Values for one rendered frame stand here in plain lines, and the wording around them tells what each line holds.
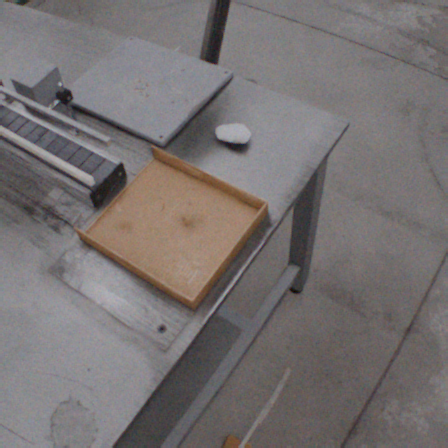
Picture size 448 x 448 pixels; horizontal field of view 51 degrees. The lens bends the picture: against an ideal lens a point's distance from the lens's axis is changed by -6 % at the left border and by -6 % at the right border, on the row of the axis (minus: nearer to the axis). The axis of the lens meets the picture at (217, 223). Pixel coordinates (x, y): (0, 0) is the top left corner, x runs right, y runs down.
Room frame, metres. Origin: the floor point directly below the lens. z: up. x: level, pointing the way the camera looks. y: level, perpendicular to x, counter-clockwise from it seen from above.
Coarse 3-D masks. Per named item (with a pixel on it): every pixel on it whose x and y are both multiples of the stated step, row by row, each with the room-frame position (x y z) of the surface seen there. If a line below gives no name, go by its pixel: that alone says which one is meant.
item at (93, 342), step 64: (0, 0) 1.71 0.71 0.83; (0, 64) 1.27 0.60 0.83; (64, 64) 1.20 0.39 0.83; (64, 128) 0.92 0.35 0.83; (192, 128) 0.86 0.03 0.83; (256, 128) 0.83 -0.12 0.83; (320, 128) 0.81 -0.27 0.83; (0, 192) 0.74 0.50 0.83; (256, 192) 0.64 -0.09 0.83; (0, 256) 0.56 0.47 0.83; (64, 256) 0.54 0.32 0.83; (256, 256) 0.50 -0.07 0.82; (0, 320) 0.41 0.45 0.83; (64, 320) 0.40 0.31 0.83; (128, 320) 0.38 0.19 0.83; (192, 320) 0.37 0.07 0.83; (0, 384) 0.28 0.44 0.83; (64, 384) 0.27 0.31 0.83; (128, 384) 0.26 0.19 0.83
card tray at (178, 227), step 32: (160, 160) 0.76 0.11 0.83; (128, 192) 0.68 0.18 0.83; (160, 192) 0.67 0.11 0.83; (192, 192) 0.66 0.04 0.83; (224, 192) 0.65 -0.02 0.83; (96, 224) 0.61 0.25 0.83; (128, 224) 0.60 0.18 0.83; (160, 224) 0.59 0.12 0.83; (192, 224) 0.58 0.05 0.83; (224, 224) 0.57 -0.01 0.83; (256, 224) 0.55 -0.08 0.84; (128, 256) 0.52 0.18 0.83; (160, 256) 0.51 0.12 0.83; (192, 256) 0.50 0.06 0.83; (224, 256) 0.47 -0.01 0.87; (160, 288) 0.44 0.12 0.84; (192, 288) 0.43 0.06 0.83
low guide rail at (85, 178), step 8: (0, 128) 0.87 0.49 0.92; (8, 136) 0.84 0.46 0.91; (16, 136) 0.83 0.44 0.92; (24, 144) 0.80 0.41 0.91; (32, 144) 0.79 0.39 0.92; (32, 152) 0.79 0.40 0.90; (40, 152) 0.77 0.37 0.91; (48, 152) 0.76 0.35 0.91; (48, 160) 0.75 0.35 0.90; (56, 160) 0.73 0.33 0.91; (64, 168) 0.71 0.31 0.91; (72, 168) 0.70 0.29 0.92; (80, 176) 0.68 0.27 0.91; (88, 176) 0.67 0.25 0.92; (88, 184) 0.67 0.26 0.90
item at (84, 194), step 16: (48, 128) 0.88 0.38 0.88; (0, 144) 0.86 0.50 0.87; (80, 144) 0.81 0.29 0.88; (16, 160) 0.83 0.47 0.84; (32, 160) 0.78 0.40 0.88; (112, 160) 0.74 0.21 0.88; (48, 176) 0.75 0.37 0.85; (64, 176) 0.72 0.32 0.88; (112, 176) 0.71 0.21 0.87; (80, 192) 0.67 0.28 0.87; (96, 192) 0.67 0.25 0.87
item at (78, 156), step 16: (0, 112) 0.97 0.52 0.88; (16, 112) 0.96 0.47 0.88; (16, 128) 0.90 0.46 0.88; (32, 128) 0.89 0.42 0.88; (16, 144) 0.84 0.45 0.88; (48, 144) 0.82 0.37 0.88; (64, 144) 0.81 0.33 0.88; (64, 160) 0.76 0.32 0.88; (80, 160) 0.76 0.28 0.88; (96, 160) 0.75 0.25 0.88; (96, 176) 0.70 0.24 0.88
